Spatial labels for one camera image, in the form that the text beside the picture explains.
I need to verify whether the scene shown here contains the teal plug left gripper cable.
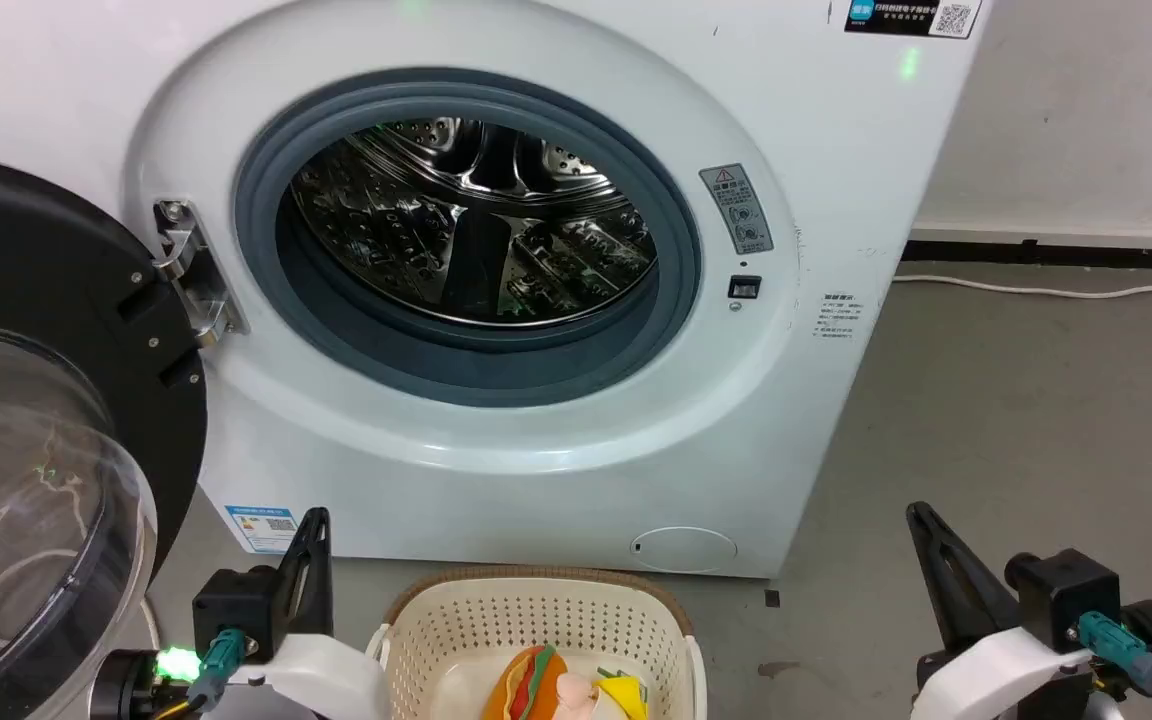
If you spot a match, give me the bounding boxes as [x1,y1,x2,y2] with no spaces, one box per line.
[151,627,249,720]

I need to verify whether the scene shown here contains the teal plug right gripper cable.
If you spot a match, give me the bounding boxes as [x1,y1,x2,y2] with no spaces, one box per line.
[1078,611,1152,720]

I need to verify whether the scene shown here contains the metal washer door hinge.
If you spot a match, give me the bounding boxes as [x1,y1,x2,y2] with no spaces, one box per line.
[153,199,250,347]

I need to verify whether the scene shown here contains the black QR code label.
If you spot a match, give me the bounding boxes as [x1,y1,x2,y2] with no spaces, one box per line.
[843,0,983,40]

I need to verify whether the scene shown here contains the blue energy label sticker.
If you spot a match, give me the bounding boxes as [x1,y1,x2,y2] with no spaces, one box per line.
[224,503,300,556]

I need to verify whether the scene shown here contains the cream perforated laundry basket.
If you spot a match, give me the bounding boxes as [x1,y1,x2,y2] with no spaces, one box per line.
[367,566,708,720]

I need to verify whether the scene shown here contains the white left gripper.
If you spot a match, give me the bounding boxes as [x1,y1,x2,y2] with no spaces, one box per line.
[226,507,393,720]

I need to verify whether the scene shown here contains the long white floor cable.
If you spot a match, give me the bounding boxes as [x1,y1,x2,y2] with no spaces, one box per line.
[892,273,1152,301]

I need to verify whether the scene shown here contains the black washer door clear dome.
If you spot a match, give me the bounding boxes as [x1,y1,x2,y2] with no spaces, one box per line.
[0,150,209,720]

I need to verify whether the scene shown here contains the black wall baseboard strip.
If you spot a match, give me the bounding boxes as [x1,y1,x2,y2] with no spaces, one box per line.
[900,239,1152,273]

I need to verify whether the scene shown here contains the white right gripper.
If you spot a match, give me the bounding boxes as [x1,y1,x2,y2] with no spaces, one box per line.
[905,501,1099,720]

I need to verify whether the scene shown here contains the white text sticker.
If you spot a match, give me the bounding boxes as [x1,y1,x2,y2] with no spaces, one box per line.
[813,291,860,342]

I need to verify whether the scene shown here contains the teal plug gripper cable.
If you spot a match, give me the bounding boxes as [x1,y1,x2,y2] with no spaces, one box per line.
[151,627,249,720]
[1078,611,1152,720]

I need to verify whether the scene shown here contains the plush hamburger toy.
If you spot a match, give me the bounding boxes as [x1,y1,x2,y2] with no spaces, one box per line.
[482,645,570,720]

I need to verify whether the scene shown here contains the grey warning sticker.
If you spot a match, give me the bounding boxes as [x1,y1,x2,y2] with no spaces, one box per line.
[698,163,776,256]

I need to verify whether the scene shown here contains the white front-load washing machine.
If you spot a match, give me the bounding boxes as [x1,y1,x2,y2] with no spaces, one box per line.
[0,0,997,581]

